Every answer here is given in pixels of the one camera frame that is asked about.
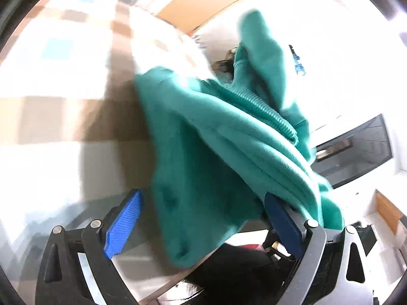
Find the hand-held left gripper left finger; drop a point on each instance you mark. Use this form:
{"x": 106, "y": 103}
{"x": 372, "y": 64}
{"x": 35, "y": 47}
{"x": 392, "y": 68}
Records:
{"x": 122, "y": 225}

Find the person's black clothing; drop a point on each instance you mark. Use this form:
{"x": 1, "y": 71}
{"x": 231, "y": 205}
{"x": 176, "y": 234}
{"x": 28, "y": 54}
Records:
{"x": 241, "y": 270}

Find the teal zip hoodie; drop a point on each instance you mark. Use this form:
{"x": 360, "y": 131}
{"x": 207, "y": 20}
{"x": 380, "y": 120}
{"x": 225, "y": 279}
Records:
{"x": 206, "y": 165}

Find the tan wooden box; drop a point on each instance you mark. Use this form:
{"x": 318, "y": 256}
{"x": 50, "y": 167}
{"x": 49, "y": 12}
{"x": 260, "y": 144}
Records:
{"x": 386, "y": 211}

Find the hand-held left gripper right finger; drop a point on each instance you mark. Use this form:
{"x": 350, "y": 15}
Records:
{"x": 281, "y": 225}

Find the checkered bed sheet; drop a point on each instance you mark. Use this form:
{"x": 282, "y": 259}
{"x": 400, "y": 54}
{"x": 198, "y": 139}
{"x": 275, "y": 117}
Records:
{"x": 63, "y": 70}

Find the wooden door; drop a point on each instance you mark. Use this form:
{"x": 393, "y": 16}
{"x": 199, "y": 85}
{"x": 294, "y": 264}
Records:
{"x": 197, "y": 9}

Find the black television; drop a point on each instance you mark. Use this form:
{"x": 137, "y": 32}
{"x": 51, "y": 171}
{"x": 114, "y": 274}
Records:
{"x": 356, "y": 152}

